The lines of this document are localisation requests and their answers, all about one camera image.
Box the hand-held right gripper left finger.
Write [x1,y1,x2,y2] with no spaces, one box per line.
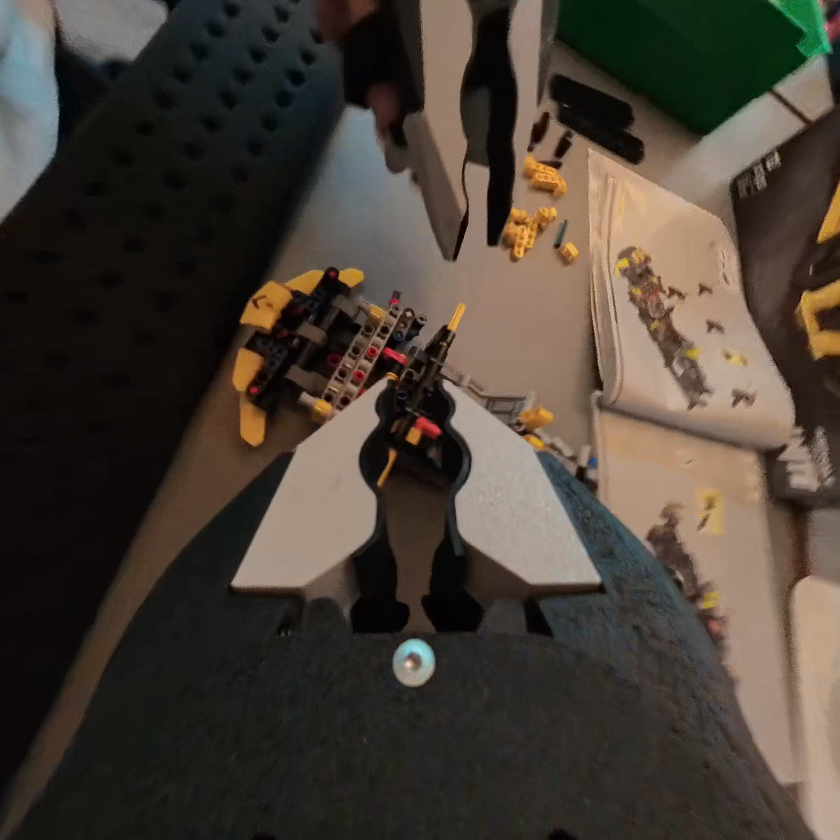
[231,382,411,632]

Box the pile of yellow lego pieces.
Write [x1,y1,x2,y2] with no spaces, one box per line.
[502,154,580,262]

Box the open instruction booklet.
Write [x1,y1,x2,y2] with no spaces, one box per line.
[587,150,808,788]

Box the Lego Technic set box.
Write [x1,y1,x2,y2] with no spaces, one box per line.
[730,112,840,506]

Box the partly built lego car chassis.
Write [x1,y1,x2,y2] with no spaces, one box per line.
[233,266,599,490]

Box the person's left hand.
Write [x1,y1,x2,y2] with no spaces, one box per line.
[315,0,379,45]

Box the white stand base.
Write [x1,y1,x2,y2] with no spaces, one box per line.
[787,576,840,840]

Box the green box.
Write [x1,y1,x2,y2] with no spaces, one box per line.
[556,0,831,135]

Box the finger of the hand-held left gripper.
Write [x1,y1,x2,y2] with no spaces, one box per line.
[461,0,560,249]
[402,0,475,262]

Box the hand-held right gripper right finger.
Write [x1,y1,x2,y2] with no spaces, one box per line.
[422,382,602,632]

